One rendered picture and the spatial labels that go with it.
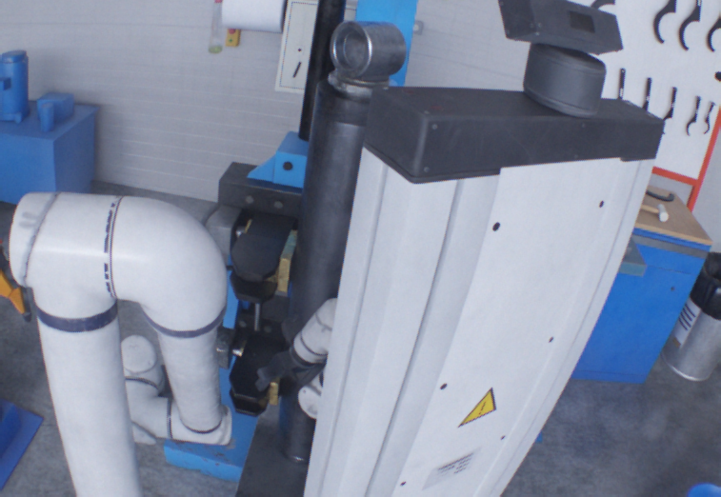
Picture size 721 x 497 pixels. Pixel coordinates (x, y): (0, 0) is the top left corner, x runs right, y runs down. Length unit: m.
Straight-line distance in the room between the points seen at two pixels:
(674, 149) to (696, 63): 0.63
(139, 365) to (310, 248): 0.64
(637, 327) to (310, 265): 1.93
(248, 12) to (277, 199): 0.83
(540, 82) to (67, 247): 0.50
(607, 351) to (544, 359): 2.44
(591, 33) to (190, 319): 0.52
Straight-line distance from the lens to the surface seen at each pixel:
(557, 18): 0.46
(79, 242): 0.65
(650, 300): 2.99
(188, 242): 0.65
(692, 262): 2.97
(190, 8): 3.71
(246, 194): 1.85
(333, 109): 1.43
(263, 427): 2.30
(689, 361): 3.56
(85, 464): 0.84
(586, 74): 0.46
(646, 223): 2.76
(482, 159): 0.41
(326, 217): 1.53
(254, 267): 1.61
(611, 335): 3.04
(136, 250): 0.63
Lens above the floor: 1.89
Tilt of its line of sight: 29 degrees down
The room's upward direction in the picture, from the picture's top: 9 degrees clockwise
